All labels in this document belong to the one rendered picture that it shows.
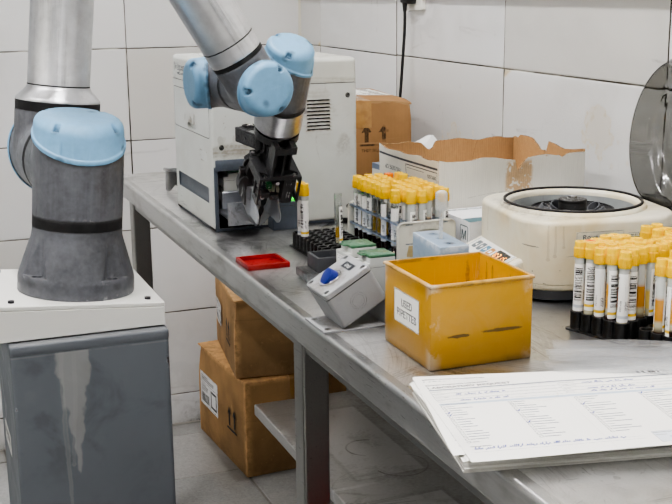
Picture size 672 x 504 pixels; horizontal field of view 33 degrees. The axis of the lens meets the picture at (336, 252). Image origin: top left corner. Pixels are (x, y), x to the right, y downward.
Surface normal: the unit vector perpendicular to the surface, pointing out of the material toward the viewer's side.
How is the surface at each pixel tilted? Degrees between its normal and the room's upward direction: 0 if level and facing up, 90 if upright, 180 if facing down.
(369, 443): 0
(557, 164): 92
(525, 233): 90
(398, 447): 0
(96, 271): 73
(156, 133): 90
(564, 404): 0
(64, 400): 90
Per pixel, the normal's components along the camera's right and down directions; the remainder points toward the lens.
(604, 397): 0.00, -0.97
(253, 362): 0.22, 0.23
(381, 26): -0.93, 0.09
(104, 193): 0.74, 0.18
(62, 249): -0.06, -0.11
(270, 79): 0.43, 0.21
